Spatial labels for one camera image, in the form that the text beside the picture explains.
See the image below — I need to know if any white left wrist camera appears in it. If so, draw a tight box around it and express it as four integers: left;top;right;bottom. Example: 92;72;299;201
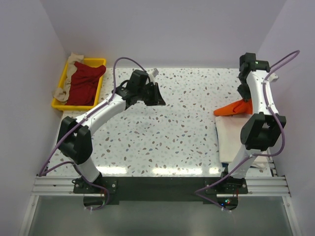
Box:
148;68;159;81

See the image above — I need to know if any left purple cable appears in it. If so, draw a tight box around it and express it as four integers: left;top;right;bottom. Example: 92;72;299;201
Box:
39;58;148;211

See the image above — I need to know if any aluminium frame rail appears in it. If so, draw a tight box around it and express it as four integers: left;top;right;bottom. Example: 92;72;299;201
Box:
18;65;302;236

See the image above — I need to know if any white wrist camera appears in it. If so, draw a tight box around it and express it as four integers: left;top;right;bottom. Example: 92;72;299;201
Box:
268;73;279;83
148;68;159;81

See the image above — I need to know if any dark red t-shirt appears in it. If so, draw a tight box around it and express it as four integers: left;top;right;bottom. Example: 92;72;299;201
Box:
66;62;106;106

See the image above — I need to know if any yellow plastic bin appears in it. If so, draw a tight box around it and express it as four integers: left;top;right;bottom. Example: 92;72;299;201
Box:
51;58;106;111

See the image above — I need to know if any orange t-shirt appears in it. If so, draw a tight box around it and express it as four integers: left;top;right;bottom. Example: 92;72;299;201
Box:
213;99;253;116

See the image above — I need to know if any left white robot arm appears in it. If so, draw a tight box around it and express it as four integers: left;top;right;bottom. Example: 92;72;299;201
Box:
57;68;166;193

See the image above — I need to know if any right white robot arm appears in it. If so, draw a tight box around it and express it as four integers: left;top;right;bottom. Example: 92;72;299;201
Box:
216;53;286;193

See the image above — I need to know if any beige t-shirt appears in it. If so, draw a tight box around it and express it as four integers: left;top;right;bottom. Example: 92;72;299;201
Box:
53;53;84;104

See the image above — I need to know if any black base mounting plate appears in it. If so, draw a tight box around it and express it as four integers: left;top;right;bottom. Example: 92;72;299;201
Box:
72;177;249;209

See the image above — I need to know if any folded white t-shirt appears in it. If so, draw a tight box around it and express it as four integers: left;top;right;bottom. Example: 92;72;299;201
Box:
215;115;251;164

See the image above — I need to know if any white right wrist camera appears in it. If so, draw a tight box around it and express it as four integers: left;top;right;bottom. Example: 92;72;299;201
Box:
268;73;279;83

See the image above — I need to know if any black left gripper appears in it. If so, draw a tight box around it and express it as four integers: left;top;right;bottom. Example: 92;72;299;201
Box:
137;83;166;107

